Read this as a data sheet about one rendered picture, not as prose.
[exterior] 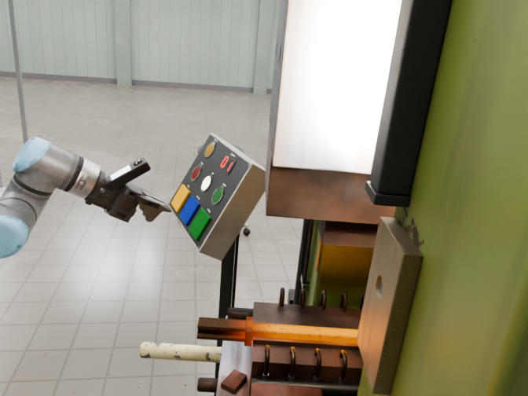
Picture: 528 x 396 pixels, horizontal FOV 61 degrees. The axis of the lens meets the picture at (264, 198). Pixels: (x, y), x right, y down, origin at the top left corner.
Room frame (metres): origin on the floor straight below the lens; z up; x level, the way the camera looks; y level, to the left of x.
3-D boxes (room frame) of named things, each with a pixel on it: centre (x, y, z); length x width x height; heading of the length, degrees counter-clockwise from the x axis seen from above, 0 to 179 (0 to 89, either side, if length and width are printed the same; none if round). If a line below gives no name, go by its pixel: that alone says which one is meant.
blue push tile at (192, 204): (1.23, 0.21, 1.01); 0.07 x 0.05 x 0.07; 27
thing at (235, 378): (0.66, 0.02, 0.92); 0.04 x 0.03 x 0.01; 153
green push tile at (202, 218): (1.15, 0.17, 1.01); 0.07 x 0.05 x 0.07; 27
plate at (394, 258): (0.42, -0.14, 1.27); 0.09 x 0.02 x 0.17; 2
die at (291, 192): (0.74, -0.21, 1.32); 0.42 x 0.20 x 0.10; 92
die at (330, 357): (0.74, -0.21, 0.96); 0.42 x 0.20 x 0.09; 92
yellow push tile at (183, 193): (1.32, 0.26, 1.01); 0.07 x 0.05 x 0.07; 27
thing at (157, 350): (1.08, 0.10, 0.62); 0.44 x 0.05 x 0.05; 92
